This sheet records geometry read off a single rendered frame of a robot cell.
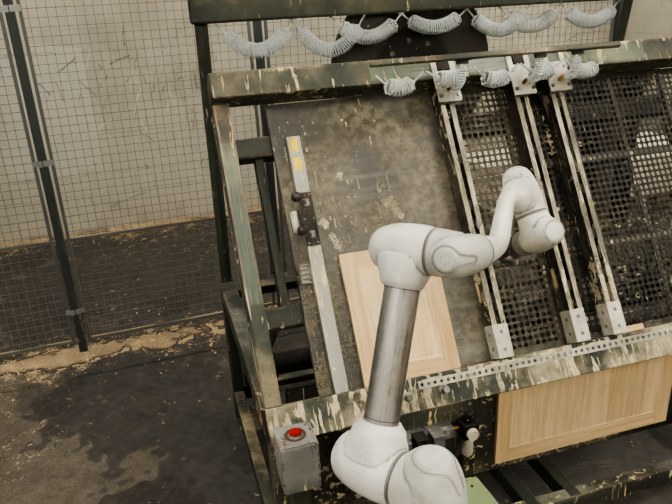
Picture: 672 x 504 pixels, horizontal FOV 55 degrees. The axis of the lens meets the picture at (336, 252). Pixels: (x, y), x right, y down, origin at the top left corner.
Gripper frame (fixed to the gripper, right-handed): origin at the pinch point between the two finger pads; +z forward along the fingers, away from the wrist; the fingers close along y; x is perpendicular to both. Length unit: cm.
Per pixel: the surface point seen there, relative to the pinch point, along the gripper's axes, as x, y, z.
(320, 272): 67, 5, 4
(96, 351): 175, 10, 248
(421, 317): 31.8, -17.3, 6.8
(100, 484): 167, -64, 133
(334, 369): 68, -30, 4
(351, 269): 55, 5, 6
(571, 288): -29.1, -17.2, 2.0
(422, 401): 39, -47, 3
